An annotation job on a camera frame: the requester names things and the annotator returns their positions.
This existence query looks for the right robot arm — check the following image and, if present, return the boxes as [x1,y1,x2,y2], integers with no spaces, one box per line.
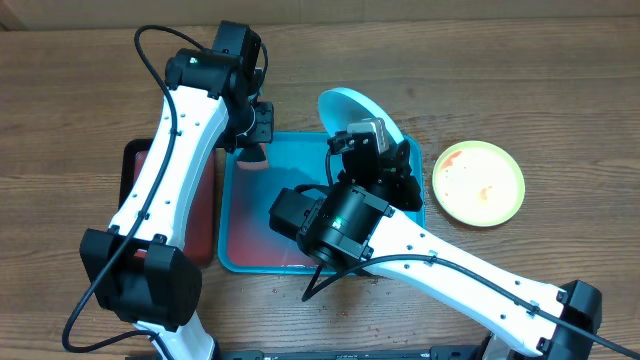
[296,131,602,359]

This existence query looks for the teal plastic serving tray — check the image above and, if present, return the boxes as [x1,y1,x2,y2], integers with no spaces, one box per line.
[219,132,425,274]

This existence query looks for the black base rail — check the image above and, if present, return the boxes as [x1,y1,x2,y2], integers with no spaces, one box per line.
[215,345,482,360]

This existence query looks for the light blue plate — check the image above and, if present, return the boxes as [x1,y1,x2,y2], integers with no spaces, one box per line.
[317,87,404,144]

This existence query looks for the black red small tray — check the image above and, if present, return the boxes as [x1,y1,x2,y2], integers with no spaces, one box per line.
[118,139,216,267]

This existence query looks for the yellow green plate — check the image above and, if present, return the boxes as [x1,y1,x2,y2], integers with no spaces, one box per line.
[432,140,526,227]

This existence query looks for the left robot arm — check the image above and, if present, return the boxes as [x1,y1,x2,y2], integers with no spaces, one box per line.
[63,48,271,359]

